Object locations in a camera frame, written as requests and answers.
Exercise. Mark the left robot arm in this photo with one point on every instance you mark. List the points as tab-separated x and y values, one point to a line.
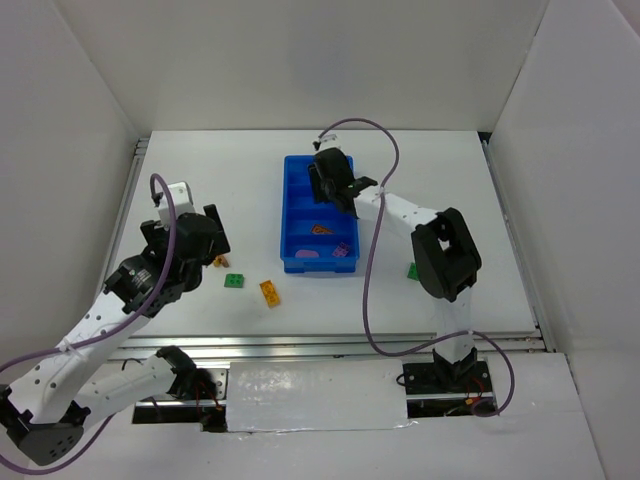
46	412

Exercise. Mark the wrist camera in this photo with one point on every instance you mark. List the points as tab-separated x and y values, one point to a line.
325	142
182	200

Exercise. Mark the green lego brick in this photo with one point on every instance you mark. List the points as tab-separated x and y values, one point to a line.
234	280
412	272

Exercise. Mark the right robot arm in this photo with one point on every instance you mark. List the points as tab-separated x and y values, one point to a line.
446	258

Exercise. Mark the white cover plate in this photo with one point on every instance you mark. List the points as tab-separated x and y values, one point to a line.
331	395

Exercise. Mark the small purple lego plate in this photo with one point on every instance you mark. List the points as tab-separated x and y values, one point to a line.
342	250

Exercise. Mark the green lego brick right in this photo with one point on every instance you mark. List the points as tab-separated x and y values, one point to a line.
412	272

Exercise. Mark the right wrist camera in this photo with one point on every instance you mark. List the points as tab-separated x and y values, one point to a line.
325	142

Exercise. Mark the orange lego brick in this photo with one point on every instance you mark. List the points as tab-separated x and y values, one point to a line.
270	294

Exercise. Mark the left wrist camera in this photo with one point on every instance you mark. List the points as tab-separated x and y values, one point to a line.
182	200

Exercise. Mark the green lego brick left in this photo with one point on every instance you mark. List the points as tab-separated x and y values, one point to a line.
234	280

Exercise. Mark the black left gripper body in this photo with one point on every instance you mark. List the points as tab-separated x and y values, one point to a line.
215	226

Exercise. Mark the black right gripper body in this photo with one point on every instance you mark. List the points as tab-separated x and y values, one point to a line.
325	185

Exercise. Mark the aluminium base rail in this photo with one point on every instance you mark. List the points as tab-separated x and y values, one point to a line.
426	395

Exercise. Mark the purple flower lego piece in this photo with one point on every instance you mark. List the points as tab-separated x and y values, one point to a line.
306	253

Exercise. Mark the blue divided plastic tray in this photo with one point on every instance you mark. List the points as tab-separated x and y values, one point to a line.
300	213

